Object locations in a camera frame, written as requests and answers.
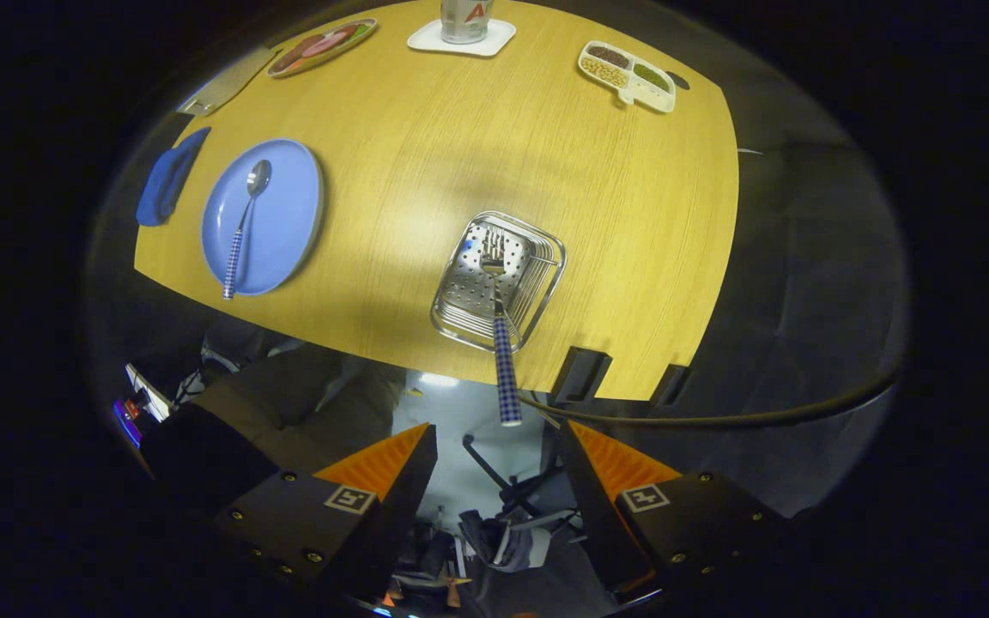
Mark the black table clamp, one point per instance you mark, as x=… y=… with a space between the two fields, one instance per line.
x=670 y=384
x=580 y=375

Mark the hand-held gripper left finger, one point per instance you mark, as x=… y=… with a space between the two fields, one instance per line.
x=400 y=515

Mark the grey fabric bundle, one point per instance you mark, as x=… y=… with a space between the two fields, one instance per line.
x=503 y=541

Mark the grey plate of food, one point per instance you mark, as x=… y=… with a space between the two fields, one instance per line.
x=323 y=45

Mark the black chair base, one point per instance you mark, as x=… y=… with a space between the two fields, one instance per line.
x=486 y=463

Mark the white divided snack tray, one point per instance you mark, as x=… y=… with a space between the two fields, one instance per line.
x=627 y=75

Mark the white square coaster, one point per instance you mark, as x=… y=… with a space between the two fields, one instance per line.
x=426 y=39

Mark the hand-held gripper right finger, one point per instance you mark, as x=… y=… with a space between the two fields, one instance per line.
x=589 y=506

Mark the blue round plate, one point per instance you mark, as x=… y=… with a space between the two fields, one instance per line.
x=288 y=215

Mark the pale rectangular tray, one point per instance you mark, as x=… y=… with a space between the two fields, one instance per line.
x=224 y=84

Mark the silver drink can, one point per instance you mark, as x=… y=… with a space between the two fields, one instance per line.
x=466 y=19

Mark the blue folded cloth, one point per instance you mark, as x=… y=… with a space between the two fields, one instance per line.
x=170 y=176

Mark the person's grey trousers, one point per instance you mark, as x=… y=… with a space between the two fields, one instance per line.
x=314 y=403

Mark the lit electronic device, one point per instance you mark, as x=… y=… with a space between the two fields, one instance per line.
x=132 y=412

